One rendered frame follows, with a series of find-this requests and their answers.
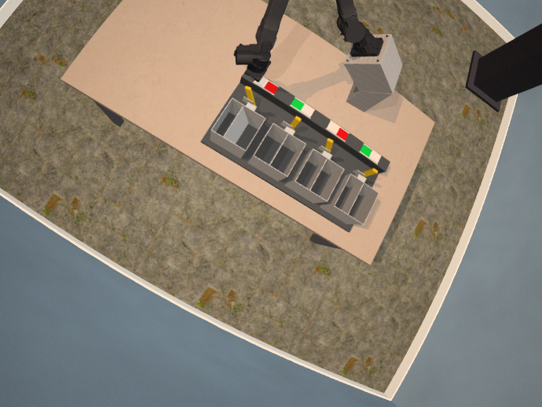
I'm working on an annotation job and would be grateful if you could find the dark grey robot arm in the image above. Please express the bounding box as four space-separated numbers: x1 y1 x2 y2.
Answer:
234 0 383 72

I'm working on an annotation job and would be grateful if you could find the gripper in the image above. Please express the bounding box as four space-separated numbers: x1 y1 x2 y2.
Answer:
245 60 271 83

